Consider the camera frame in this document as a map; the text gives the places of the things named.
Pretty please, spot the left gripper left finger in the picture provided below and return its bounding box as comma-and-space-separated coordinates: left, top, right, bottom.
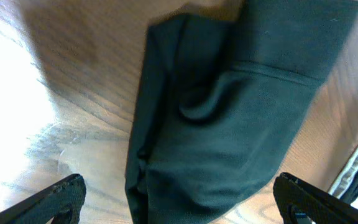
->
0, 174, 86, 224

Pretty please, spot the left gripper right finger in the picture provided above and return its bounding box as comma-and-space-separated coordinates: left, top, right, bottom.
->
273, 172, 358, 224

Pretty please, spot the black polo shirt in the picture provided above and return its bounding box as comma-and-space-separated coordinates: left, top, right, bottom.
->
125, 0, 358, 223

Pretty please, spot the white garment in pile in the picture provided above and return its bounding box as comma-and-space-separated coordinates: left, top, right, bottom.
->
328, 119, 358, 212

